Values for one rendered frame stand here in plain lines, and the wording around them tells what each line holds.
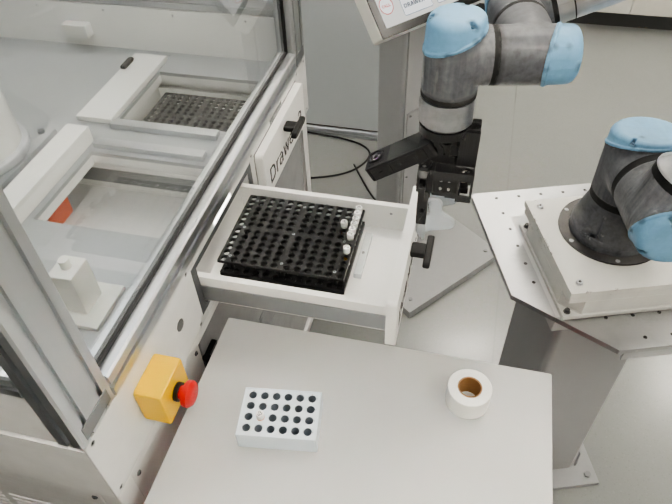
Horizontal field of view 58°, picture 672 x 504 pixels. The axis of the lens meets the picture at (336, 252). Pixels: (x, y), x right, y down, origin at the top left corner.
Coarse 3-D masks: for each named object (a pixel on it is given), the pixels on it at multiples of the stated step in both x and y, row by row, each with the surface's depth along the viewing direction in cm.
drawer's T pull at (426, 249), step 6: (432, 240) 105; (414, 246) 104; (420, 246) 104; (426, 246) 104; (432, 246) 104; (414, 252) 103; (420, 252) 103; (426, 252) 103; (426, 258) 102; (426, 264) 101
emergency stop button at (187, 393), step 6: (186, 384) 88; (192, 384) 88; (180, 390) 88; (186, 390) 87; (192, 390) 88; (180, 396) 87; (186, 396) 87; (192, 396) 88; (180, 402) 88; (186, 402) 87; (192, 402) 89
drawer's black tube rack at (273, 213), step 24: (240, 216) 112; (264, 216) 117; (288, 216) 112; (312, 216) 112; (240, 240) 108; (264, 240) 112; (288, 240) 107; (312, 240) 107; (336, 240) 107; (240, 264) 104; (264, 264) 108; (288, 264) 103; (312, 264) 104; (336, 264) 103; (312, 288) 104; (336, 288) 104
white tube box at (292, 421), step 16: (256, 400) 97; (272, 400) 97; (288, 400) 99; (304, 400) 97; (320, 400) 96; (240, 416) 95; (272, 416) 96; (288, 416) 95; (304, 416) 95; (320, 416) 97; (240, 432) 93; (256, 432) 93; (272, 432) 95; (288, 432) 93; (304, 432) 94; (272, 448) 95; (288, 448) 94; (304, 448) 94
